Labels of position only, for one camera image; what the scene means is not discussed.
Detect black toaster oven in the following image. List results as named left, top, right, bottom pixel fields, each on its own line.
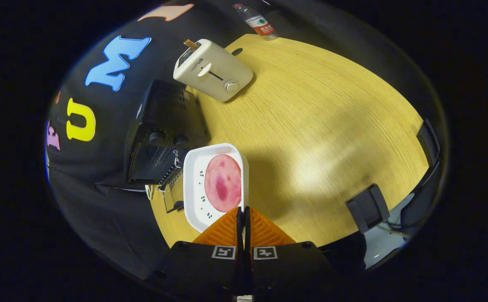
left=125, top=79, right=211, bottom=213

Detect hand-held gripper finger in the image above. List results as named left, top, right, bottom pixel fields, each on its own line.
left=244, top=206, right=337, bottom=294
left=145, top=206, right=244, bottom=294

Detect white pop-up toaster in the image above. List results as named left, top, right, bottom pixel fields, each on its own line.
left=173, top=39, right=254, bottom=102

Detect pink round food slice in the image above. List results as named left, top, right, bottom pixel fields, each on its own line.
left=204, top=154, right=242, bottom=213

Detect black office chair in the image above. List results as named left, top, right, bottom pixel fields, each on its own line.
left=319, top=119, right=442, bottom=273

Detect white square plate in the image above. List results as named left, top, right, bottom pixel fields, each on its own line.
left=183, top=143, right=249, bottom=233

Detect red label water bottle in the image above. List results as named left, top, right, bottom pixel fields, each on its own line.
left=233, top=3, right=279, bottom=41

